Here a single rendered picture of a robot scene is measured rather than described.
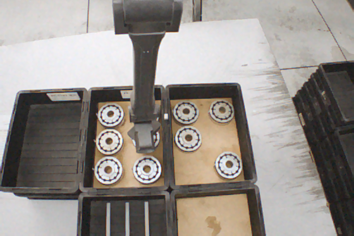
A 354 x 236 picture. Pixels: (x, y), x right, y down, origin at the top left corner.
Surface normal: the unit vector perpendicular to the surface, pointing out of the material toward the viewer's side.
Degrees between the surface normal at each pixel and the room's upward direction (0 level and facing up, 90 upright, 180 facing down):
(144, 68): 90
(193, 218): 0
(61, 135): 0
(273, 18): 0
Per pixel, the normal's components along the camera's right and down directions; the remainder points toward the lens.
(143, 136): 0.14, -0.35
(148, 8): 0.20, 0.49
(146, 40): 0.15, 0.88
